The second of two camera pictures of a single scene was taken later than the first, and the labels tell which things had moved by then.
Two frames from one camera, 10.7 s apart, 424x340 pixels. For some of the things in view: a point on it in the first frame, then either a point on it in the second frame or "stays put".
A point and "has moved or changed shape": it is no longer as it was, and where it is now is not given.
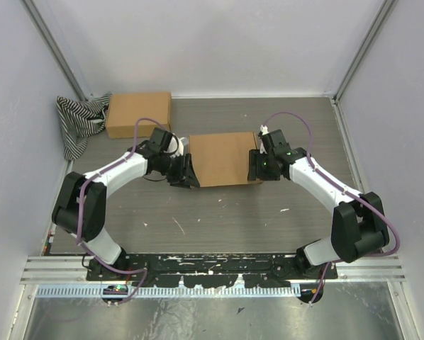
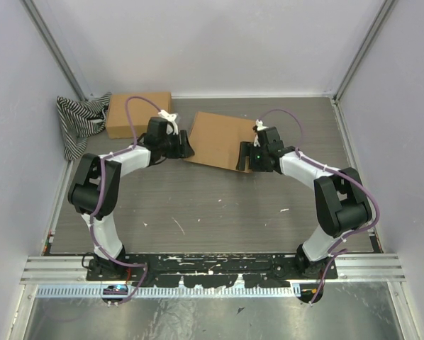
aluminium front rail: [69, 270] stays put
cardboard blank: [222, 159] has moved or changed shape
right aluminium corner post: [387, 6] stays put
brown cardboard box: [125, 110] stays put
